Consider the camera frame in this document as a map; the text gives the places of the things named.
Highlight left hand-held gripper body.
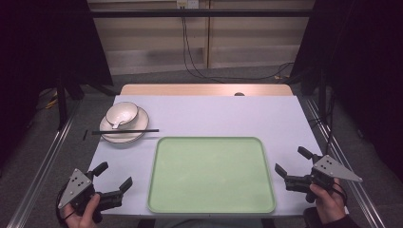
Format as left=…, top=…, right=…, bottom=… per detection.
left=57, top=168, right=125, bottom=223

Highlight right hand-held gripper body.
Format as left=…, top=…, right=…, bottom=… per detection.
left=283, top=154, right=364, bottom=204

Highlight person's left hand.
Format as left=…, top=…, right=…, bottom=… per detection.
left=62, top=193, right=103, bottom=228

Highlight person's right hand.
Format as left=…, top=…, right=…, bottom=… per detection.
left=308, top=178, right=348, bottom=226

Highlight white spoon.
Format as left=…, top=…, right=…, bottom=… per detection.
left=109, top=119, right=128, bottom=130

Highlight black chopsticks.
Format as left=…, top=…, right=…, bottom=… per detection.
left=91, top=128, right=161, bottom=136

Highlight white plate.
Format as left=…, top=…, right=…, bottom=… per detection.
left=99, top=106, right=150, bottom=144

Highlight white bowl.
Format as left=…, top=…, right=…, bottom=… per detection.
left=105, top=101, right=140, bottom=130

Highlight light green tray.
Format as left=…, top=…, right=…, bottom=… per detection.
left=146, top=136, right=277, bottom=215

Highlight light purple table mat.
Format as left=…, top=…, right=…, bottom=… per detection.
left=87, top=94, right=323, bottom=219

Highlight person's clothing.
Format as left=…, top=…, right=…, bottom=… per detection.
left=136, top=218, right=278, bottom=228

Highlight black curtain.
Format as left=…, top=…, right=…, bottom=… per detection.
left=289, top=0, right=403, bottom=181
left=0, top=0, right=114, bottom=165

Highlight black horizontal bar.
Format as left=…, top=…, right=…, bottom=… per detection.
left=89, top=9, right=314, bottom=19

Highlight metal floor rail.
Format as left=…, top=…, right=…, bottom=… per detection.
left=303, top=94, right=387, bottom=228
left=5, top=98, right=84, bottom=228

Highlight black stand post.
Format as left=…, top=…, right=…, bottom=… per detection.
left=317, top=67, right=328, bottom=119
left=56, top=75, right=69, bottom=131

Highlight yellow cable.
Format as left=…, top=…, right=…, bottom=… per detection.
left=45, top=90, right=60, bottom=110

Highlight black hanging cable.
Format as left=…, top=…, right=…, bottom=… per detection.
left=180, top=5, right=296, bottom=82

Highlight white wall socket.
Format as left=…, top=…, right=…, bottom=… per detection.
left=176, top=0, right=200, bottom=10

